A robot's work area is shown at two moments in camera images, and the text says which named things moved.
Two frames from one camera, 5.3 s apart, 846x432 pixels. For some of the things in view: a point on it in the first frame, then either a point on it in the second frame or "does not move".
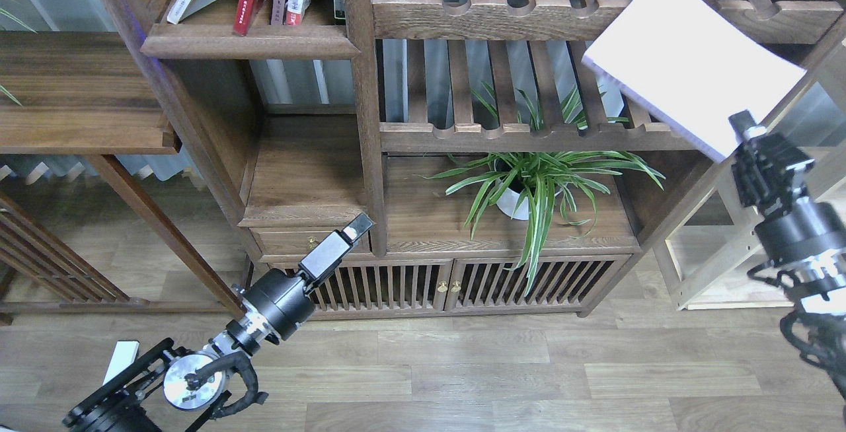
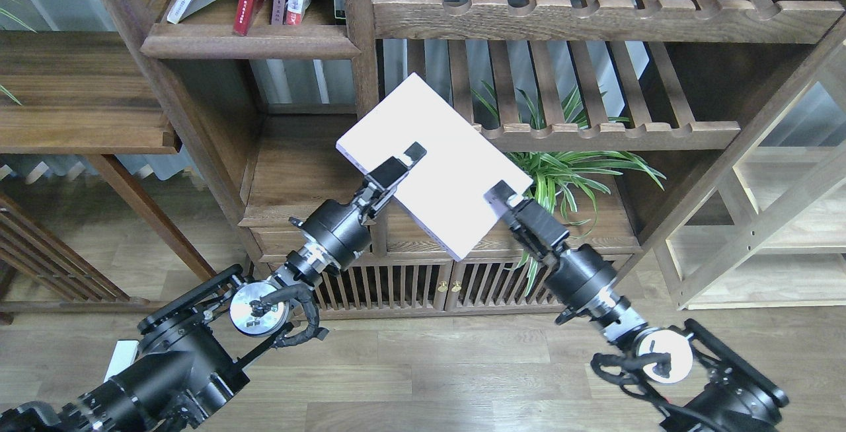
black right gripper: x=770 y=174 -> x=581 y=276
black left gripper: x=279 y=301 -> x=338 y=233
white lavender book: x=687 y=65 -> x=444 y=191
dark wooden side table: x=98 y=93 does not move
